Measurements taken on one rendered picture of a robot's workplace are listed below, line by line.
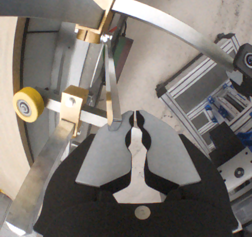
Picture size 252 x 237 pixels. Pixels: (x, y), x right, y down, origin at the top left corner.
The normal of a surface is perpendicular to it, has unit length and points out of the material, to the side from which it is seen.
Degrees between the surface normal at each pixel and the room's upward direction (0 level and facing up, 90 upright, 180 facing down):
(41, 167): 90
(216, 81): 0
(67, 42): 0
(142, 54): 0
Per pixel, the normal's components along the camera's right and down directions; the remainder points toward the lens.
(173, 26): -0.04, 0.52
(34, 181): 0.34, -0.79
